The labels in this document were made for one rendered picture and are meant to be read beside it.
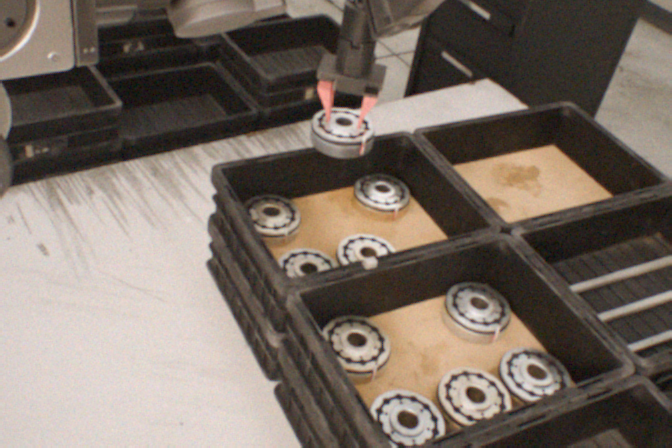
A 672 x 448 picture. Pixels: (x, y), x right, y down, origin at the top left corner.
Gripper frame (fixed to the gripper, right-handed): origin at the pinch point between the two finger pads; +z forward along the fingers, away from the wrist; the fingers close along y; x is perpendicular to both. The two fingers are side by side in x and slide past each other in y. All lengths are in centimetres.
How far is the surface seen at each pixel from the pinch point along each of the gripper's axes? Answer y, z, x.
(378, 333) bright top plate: -12.0, 19.0, 26.6
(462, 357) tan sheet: -25.2, 22.2, 24.5
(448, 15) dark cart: -20, 42, -158
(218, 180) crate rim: 17.8, 10.7, 8.8
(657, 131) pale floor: -122, 97, -212
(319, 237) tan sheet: 0.5, 20.9, 5.1
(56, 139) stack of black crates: 71, 48, -45
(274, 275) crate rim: 4.4, 12.1, 26.7
